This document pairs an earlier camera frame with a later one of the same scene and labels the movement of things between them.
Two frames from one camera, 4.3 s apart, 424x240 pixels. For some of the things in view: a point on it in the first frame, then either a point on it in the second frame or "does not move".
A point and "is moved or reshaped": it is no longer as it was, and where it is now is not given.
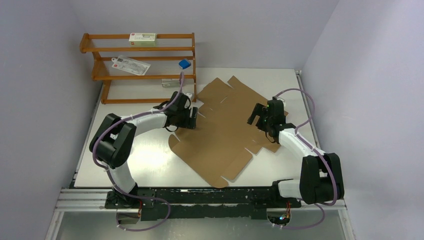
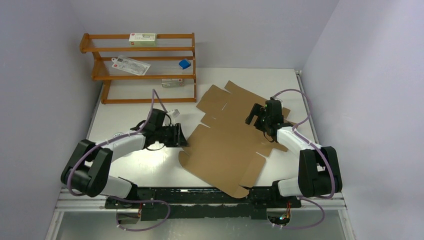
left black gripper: (189, 122) to (177, 139)
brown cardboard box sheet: (223, 141) is moved or reshaped
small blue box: (184, 63) does not move
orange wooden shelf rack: (173, 58) does not move
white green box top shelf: (142, 39) does not move
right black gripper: (260, 110) does not move
